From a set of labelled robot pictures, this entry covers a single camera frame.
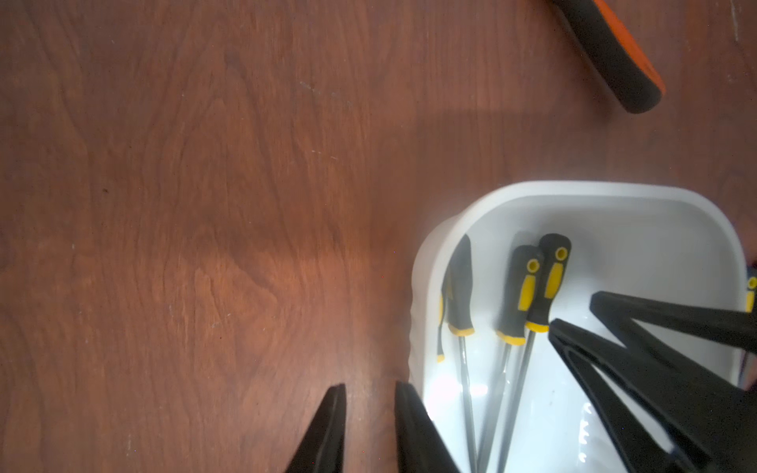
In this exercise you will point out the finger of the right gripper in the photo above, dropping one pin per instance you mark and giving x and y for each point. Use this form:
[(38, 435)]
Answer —
[(623, 316), (660, 419)]

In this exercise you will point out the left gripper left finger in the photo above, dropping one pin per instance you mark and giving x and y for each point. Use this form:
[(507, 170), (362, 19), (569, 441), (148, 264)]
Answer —
[(322, 447)]

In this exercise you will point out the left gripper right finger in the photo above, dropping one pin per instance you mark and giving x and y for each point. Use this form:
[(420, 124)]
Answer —
[(419, 446)]

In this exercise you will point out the white plastic storage box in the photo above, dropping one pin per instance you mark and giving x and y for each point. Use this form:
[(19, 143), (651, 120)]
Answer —
[(653, 242)]

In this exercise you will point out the yellow black file one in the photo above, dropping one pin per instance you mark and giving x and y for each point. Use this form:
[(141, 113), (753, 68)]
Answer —
[(457, 295)]

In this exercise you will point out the yellow black file two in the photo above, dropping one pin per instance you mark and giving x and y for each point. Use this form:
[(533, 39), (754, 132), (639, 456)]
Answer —
[(519, 292)]

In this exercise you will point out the orange black pliers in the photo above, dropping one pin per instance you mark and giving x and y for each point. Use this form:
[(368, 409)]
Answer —
[(614, 53)]

